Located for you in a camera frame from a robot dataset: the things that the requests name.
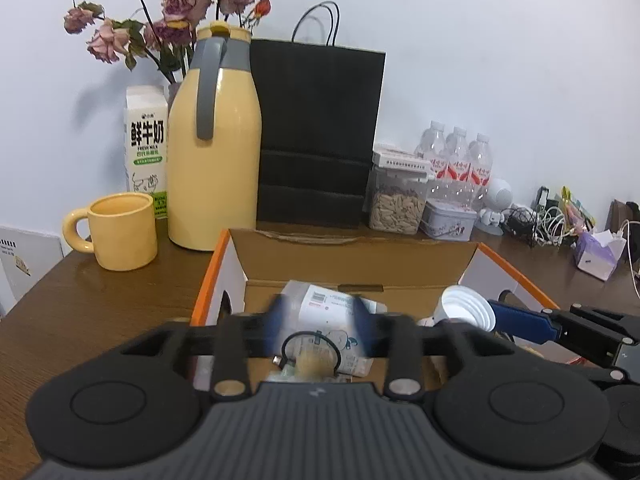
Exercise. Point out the flat white printed box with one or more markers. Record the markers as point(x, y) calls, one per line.
point(400, 156)

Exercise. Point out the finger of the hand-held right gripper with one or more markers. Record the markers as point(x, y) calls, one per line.
point(522, 321)

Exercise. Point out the white robot speaker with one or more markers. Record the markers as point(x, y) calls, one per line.
point(497, 200)

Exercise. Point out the brown leather bag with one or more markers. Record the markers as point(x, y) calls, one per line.
point(625, 212)

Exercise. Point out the yellow thermos jug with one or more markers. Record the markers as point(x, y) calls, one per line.
point(215, 185)

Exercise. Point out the colourful snack packet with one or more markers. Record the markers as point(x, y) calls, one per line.
point(577, 210)

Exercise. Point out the dried pink rose bouquet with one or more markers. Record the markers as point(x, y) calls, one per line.
point(175, 5)

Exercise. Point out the clear water bottle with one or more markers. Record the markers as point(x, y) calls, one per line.
point(457, 157)
point(481, 165)
point(431, 150)

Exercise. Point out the black paper bag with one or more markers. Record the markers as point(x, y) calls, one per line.
point(315, 125)

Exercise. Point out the white bottle cap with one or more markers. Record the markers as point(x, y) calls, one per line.
point(462, 305)

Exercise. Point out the translucent plastic box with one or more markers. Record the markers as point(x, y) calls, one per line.
point(325, 305)

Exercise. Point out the yellow ceramic mug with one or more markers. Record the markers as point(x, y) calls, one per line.
point(125, 235)

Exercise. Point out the red cardboard box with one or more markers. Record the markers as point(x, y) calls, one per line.
point(350, 260)

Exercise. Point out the white tin box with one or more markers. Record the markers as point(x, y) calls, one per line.
point(447, 220)

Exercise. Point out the purple tissue pack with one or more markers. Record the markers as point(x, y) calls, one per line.
point(595, 255)

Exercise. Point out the purple flower vase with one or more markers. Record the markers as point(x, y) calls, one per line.
point(173, 91)

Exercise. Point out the black charger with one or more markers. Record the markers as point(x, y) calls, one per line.
point(543, 197)

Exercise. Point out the white milk carton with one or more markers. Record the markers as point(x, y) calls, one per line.
point(146, 150)

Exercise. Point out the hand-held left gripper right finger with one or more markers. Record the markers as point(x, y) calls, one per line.
point(364, 327)

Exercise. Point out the clear seed container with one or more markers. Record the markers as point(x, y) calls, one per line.
point(397, 207)

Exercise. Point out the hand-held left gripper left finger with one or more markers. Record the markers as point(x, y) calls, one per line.
point(278, 327)

